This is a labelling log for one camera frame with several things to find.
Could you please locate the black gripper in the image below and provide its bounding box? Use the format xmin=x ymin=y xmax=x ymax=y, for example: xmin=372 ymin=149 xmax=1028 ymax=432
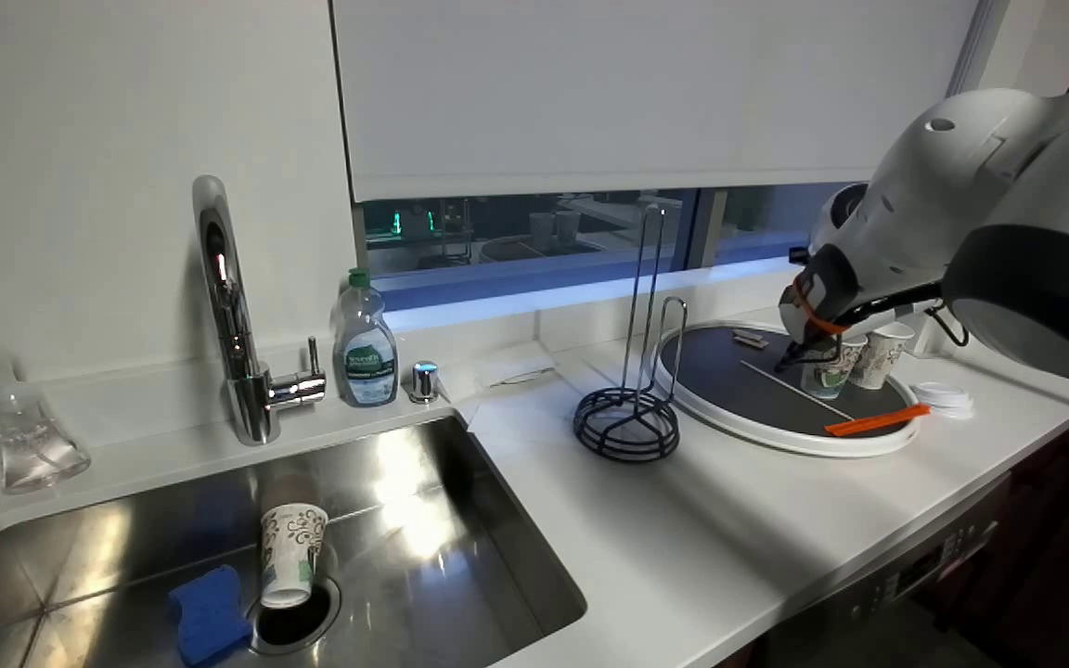
xmin=777 ymin=250 xmax=868 ymax=360

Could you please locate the wooden coffee stirrer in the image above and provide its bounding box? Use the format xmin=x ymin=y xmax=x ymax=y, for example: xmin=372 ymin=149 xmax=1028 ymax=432
xmin=740 ymin=355 xmax=861 ymax=423

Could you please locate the round black white-rimmed tray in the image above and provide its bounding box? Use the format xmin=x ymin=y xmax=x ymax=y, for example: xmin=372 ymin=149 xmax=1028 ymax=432
xmin=652 ymin=318 xmax=924 ymax=460

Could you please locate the orange flat stick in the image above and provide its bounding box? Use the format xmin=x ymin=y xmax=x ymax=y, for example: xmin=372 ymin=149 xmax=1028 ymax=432
xmin=820 ymin=402 xmax=935 ymax=441

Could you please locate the white roller window blind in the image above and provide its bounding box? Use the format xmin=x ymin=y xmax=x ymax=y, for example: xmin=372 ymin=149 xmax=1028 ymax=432
xmin=326 ymin=0 xmax=983 ymax=208

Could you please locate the dark glass window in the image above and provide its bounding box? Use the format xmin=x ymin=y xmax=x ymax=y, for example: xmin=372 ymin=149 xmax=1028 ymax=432
xmin=352 ymin=182 xmax=865 ymax=311

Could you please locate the dark base cabinet front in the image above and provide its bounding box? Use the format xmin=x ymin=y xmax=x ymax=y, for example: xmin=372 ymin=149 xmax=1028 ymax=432
xmin=705 ymin=394 xmax=1069 ymax=668

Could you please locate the small chrome knob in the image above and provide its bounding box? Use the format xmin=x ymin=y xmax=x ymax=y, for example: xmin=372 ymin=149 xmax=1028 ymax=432
xmin=401 ymin=355 xmax=446 ymax=407

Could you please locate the stainless steel sink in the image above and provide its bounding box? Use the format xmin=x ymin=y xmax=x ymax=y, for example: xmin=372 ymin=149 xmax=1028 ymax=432
xmin=0 ymin=407 xmax=590 ymax=668

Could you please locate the clear dish soap bottle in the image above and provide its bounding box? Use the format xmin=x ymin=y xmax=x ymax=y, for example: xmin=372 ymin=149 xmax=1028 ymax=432
xmin=329 ymin=265 xmax=403 ymax=412

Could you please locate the chrome kitchen faucet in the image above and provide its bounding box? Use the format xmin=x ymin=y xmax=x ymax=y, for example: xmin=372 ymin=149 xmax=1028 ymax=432
xmin=190 ymin=172 xmax=329 ymax=449

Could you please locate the blue sponge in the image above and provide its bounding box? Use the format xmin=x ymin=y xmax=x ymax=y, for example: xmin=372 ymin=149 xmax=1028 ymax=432
xmin=163 ymin=562 xmax=257 ymax=668

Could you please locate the black wire paper towel holder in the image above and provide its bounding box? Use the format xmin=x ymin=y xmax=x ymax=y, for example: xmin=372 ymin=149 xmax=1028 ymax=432
xmin=570 ymin=196 xmax=691 ymax=468

